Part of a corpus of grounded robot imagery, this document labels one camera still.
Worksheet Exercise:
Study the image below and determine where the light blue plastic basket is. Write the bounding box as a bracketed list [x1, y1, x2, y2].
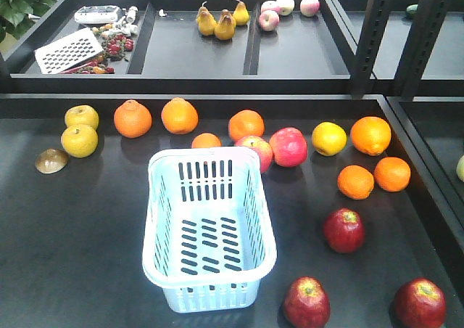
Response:
[142, 147, 277, 313]

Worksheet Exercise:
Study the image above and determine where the pink red apple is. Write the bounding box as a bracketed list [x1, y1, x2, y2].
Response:
[269, 127, 307, 168]

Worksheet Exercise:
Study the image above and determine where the yellow round fruit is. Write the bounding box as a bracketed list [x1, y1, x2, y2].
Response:
[311, 122, 347, 157]

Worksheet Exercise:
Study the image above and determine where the small orange left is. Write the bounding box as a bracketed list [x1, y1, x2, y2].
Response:
[337, 165, 375, 200]

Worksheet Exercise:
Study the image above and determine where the small orange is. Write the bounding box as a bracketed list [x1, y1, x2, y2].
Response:
[337, 165, 375, 200]
[373, 157, 411, 192]

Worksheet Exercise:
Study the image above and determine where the dark red apple upper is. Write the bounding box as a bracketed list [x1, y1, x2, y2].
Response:
[323, 208, 365, 254]

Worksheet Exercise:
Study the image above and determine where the dark red apple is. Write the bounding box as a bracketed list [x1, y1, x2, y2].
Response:
[323, 208, 365, 254]
[393, 277, 447, 328]
[283, 276, 331, 328]

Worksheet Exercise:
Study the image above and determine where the large orange top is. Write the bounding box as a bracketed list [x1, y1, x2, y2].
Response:
[350, 116, 392, 156]

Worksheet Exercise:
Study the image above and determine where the yellow asian pear front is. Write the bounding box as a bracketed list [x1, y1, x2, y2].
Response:
[61, 124, 99, 158]

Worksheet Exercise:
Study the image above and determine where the yellow asian pear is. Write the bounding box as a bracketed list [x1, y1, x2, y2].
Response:
[64, 104, 99, 130]
[61, 124, 99, 158]

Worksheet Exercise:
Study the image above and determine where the yellow asian pear back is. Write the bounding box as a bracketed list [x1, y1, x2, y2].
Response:
[64, 104, 99, 130]

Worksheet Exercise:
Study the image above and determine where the small orange right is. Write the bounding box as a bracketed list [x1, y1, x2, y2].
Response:
[373, 157, 411, 192]

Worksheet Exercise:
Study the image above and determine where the dark red apple near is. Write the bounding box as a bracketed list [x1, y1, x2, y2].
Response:
[283, 276, 331, 328]

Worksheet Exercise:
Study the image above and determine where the brown mushroom cap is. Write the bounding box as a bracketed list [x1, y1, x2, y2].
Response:
[35, 148, 70, 174]

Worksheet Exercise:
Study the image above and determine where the white perforated tray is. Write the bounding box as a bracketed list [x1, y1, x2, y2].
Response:
[34, 28, 103, 74]

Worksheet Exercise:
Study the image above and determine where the dark red apple far right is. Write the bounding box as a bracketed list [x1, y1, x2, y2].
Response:
[393, 277, 447, 328]

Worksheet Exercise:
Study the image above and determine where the potted green plant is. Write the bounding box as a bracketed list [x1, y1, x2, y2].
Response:
[1, 0, 57, 42]

